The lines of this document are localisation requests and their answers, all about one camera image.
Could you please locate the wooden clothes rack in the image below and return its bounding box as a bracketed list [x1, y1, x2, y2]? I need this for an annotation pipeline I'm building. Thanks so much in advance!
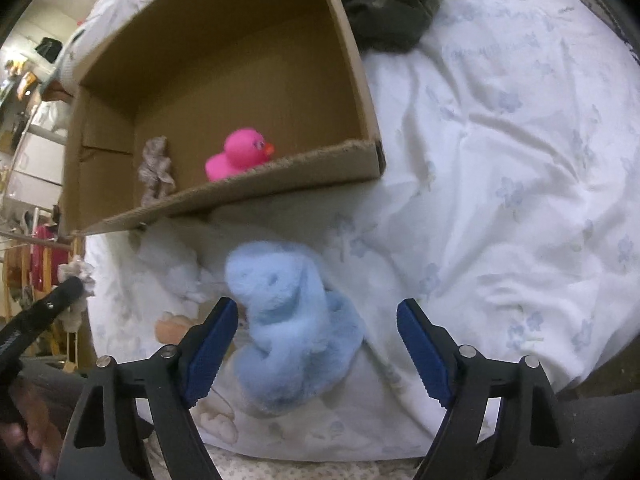
[0, 227, 83, 366]

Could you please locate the dark green garment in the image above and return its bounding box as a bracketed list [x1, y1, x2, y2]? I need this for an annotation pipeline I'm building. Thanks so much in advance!
[341, 0, 453, 54]

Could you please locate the brown cardboard box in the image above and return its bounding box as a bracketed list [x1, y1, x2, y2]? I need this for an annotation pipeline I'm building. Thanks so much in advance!
[59, 0, 387, 237]

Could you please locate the white plush toy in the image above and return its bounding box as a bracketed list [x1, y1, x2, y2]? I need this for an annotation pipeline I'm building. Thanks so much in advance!
[133, 226, 241, 443]

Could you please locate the white cabinet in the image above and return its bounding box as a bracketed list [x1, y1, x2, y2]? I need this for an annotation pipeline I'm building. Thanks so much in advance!
[9, 100, 70, 192]

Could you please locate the person's left hand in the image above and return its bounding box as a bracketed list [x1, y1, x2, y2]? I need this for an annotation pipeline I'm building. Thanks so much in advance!
[0, 380, 58, 478]

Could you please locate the light blue plush toy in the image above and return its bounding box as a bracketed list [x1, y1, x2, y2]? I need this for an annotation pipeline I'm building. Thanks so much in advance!
[224, 241, 366, 414]

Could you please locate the dotted white bed sheet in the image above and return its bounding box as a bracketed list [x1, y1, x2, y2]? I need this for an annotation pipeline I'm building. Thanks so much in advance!
[145, 444, 427, 480]

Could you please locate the grey crumpled cloth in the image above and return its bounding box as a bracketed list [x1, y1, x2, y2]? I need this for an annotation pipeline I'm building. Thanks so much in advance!
[138, 136, 177, 207]

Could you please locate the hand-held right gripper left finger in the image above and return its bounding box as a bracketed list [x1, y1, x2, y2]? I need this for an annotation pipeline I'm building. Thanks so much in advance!
[55, 296, 240, 480]

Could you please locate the pink rubber duck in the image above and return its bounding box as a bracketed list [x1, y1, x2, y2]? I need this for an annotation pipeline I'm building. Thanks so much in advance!
[205, 128, 276, 183]

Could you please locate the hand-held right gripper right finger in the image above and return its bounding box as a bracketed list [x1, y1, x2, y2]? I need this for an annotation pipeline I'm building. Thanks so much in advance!
[396, 298, 584, 480]

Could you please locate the white floral bed sheet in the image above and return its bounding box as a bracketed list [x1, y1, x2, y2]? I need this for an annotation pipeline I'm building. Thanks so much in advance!
[84, 0, 640, 464]

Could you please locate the black bag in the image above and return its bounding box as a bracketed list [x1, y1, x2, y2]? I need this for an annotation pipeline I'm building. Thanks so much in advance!
[34, 37, 63, 62]

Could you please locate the small grey-white cloth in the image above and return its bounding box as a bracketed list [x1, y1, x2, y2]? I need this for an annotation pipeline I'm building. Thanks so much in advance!
[57, 256, 97, 332]

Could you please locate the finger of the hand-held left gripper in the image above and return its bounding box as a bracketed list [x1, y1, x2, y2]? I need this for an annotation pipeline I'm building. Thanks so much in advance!
[0, 276, 86, 361]

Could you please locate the white quilted blanket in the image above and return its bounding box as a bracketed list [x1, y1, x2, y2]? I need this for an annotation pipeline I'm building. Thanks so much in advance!
[54, 0, 201, 92]

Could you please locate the red garment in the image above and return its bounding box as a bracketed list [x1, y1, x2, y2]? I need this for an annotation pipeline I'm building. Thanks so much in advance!
[30, 224, 57, 292]

